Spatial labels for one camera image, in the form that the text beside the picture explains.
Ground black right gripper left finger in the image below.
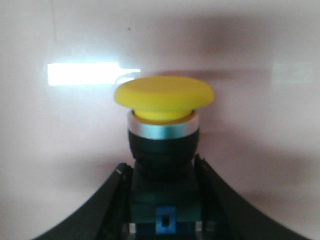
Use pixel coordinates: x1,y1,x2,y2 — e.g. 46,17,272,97
35,163,133,240

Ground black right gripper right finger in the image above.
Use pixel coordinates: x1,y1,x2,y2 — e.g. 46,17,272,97
194,154,295,240

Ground yellow push button switch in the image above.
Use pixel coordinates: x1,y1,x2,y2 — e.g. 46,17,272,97
114,75,215,240

